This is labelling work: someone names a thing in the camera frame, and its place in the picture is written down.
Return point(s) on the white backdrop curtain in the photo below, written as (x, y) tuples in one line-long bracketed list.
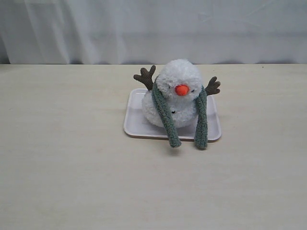
[(153, 31)]

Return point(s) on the green knitted scarf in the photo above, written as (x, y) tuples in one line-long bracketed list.
[(201, 132)]

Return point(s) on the white rectangular plastic tray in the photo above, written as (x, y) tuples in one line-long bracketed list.
[(137, 126)]

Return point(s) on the white plush snowman toy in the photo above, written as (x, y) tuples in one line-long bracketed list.
[(180, 83)]

